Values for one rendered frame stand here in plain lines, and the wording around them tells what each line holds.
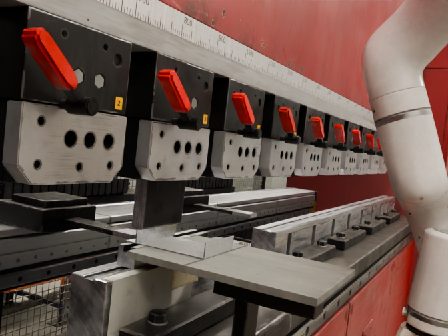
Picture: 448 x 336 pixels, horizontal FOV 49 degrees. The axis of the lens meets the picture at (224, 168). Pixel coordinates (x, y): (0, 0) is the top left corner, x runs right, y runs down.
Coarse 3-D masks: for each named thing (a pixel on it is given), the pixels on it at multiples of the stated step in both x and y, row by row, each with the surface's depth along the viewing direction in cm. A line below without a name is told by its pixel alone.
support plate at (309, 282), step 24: (192, 240) 77; (168, 264) 63; (192, 264) 63; (216, 264) 64; (240, 264) 65; (264, 264) 67; (288, 264) 68; (312, 264) 70; (264, 288) 57; (288, 288) 57; (312, 288) 58; (336, 288) 61
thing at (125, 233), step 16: (48, 192) 88; (0, 208) 82; (16, 208) 80; (32, 208) 78; (48, 208) 79; (64, 208) 81; (80, 208) 84; (16, 224) 80; (32, 224) 78; (48, 224) 78; (64, 224) 81; (80, 224) 79; (96, 224) 79
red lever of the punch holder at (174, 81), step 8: (160, 72) 60; (168, 72) 59; (160, 80) 60; (168, 80) 60; (176, 80) 60; (168, 88) 61; (176, 88) 60; (168, 96) 62; (176, 96) 61; (184, 96) 62; (176, 104) 62; (184, 104) 62; (184, 112) 63; (176, 120) 66; (184, 120) 65; (192, 120) 65; (200, 120) 65; (184, 128) 66; (192, 128) 65; (200, 128) 66
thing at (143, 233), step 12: (144, 180) 70; (180, 180) 77; (144, 192) 70; (156, 192) 72; (168, 192) 74; (180, 192) 77; (144, 204) 70; (156, 204) 72; (168, 204) 75; (180, 204) 78; (144, 216) 70; (156, 216) 72; (168, 216) 75; (180, 216) 78; (144, 228) 70; (156, 228) 74; (168, 228) 77; (144, 240) 72
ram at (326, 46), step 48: (0, 0) 44; (48, 0) 47; (96, 0) 52; (192, 0) 68; (240, 0) 81; (288, 0) 98; (336, 0) 126; (384, 0) 175; (144, 48) 61; (192, 48) 70; (288, 48) 101; (336, 48) 131; (288, 96) 105
